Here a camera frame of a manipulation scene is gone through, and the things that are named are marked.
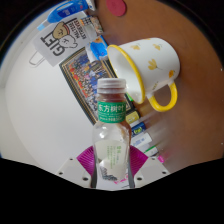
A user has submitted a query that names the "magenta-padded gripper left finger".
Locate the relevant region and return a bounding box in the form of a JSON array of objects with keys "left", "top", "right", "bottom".
[{"left": 55, "top": 145, "right": 98, "bottom": 189}]

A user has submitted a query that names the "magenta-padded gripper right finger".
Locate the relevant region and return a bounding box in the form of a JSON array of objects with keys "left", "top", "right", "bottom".
[{"left": 128, "top": 145, "right": 171, "bottom": 189}]

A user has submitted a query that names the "clear green-labelled drink bottle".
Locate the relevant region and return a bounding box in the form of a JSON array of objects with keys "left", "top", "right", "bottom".
[{"left": 91, "top": 77, "right": 133, "bottom": 191}]

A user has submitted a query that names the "white tall tube box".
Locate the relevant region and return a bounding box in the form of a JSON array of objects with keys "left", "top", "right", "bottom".
[{"left": 144, "top": 144, "right": 160, "bottom": 158}]

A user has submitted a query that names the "white lotion bottle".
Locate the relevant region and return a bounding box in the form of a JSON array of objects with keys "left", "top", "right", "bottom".
[{"left": 131, "top": 132, "right": 153, "bottom": 149}]

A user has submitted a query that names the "dark bottle with yellow label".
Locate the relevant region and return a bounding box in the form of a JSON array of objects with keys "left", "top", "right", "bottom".
[{"left": 125, "top": 109, "right": 141, "bottom": 125}]

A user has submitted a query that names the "framed group photo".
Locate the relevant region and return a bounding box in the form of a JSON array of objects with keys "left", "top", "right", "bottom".
[{"left": 59, "top": 46, "right": 136, "bottom": 125}]

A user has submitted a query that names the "white paper gift bag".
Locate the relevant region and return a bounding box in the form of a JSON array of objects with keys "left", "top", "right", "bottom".
[{"left": 28, "top": 13, "right": 96, "bottom": 68}]

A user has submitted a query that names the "blue detergent bottle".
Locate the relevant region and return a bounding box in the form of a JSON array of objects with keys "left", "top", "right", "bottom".
[{"left": 37, "top": 0, "right": 89, "bottom": 32}]

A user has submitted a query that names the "flat round red coaster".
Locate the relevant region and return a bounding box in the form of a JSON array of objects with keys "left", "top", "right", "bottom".
[{"left": 105, "top": 0, "right": 128, "bottom": 17}]

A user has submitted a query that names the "white mug with yellow handle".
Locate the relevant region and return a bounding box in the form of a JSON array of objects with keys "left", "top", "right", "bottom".
[{"left": 106, "top": 37, "right": 181, "bottom": 113}]

